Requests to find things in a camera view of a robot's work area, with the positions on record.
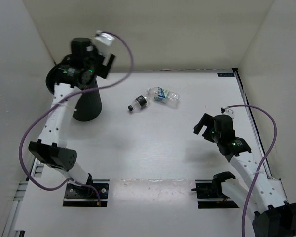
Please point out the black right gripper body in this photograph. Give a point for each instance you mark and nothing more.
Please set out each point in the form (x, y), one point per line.
(215, 135)

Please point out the clear bottle black label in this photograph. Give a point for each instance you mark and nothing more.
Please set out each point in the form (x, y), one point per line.
(139, 103)

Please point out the aluminium frame rail right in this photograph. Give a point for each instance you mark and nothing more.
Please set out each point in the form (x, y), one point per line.
(251, 118)

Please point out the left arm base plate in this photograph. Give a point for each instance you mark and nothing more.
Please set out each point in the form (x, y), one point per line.
(87, 197)

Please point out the aluminium frame rail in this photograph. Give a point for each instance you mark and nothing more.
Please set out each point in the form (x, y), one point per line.
(251, 118)
(14, 180)

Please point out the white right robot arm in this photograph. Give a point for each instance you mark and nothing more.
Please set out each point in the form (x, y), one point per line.
(225, 181)

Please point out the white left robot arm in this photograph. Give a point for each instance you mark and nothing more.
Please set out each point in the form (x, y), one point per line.
(73, 84)

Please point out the aluminium frame rail left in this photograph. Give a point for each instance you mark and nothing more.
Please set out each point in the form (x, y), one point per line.
(14, 180)

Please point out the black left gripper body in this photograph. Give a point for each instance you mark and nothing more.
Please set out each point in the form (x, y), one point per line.
(97, 66)

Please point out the black plastic bin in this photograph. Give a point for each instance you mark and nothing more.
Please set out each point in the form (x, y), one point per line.
(89, 105)

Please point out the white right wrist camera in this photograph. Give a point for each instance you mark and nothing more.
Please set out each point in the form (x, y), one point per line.
(228, 111)

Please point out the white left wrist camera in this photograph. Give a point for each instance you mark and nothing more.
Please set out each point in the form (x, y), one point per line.
(102, 41)

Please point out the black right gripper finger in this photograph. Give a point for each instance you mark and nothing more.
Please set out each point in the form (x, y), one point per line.
(206, 121)
(209, 133)

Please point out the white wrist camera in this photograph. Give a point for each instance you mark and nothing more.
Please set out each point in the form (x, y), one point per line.
(102, 41)
(228, 111)

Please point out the clear bottle blue label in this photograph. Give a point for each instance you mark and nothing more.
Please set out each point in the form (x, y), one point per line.
(169, 98)

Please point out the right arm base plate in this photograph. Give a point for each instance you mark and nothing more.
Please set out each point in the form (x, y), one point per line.
(209, 198)

